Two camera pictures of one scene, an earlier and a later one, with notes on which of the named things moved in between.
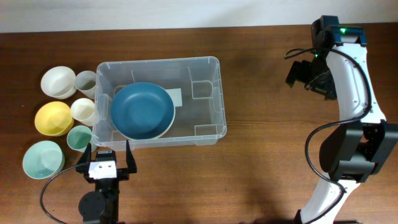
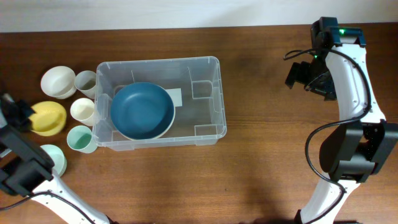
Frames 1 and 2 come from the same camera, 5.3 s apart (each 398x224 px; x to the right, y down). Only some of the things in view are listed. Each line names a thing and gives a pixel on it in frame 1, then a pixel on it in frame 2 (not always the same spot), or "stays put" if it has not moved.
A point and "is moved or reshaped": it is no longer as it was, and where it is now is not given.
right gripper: (297, 71) stays put
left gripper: (124, 173) → (26, 126)
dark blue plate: (142, 111) stays put
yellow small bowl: (54, 118) is moved or reshaped
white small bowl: (59, 82) stays put
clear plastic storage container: (159, 102) stays put
